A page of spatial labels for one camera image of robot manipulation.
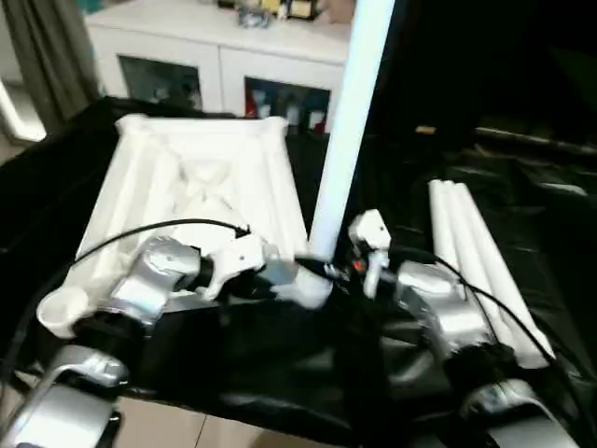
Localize white glass-door cabinet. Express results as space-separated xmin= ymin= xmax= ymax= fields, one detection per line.
xmin=79 ymin=0 xmax=360 ymax=136

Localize white plastic table leg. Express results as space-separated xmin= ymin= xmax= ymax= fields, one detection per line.
xmin=427 ymin=180 xmax=495 ymax=351
xmin=280 ymin=0 xmax=397 ymax=309
xmin=440 ymin=180 xmax=528 ymax=360
xmin=452 ymin=180 xmax=558 ymax=368

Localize white plastic table top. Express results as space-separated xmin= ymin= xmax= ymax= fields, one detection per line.
xmin=37 ymin=114 xmax=332 ymax=339

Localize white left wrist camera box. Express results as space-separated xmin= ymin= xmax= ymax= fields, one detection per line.
xmin=201 ymin=233 xmax=281 ymax=300

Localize black mat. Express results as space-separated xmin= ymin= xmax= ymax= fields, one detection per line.
xmin=0 ymin=98 xmax=597 ymax=440

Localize grey curtain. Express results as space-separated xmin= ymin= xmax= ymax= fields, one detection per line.
xmin=0 ymin=0 xmax=94 ymax=141

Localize black metal rail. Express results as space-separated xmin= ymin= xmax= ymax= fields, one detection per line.
xmin=471 ymin=126 xmax=597 ymax=155

